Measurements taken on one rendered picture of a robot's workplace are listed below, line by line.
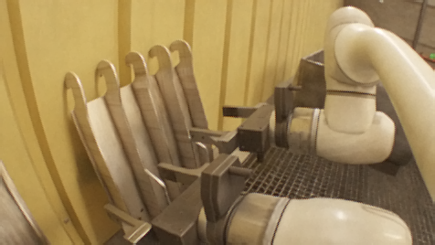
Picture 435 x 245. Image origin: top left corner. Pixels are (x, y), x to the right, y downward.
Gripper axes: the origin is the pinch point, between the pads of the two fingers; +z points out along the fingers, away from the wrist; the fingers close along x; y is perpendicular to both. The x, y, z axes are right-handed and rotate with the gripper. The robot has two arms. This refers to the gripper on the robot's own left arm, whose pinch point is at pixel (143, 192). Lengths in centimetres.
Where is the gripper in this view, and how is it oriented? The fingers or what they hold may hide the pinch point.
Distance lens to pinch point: 41.0
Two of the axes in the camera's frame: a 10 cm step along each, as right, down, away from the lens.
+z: -8.6, -0.9, 5.1
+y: 1.3, 9.1, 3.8
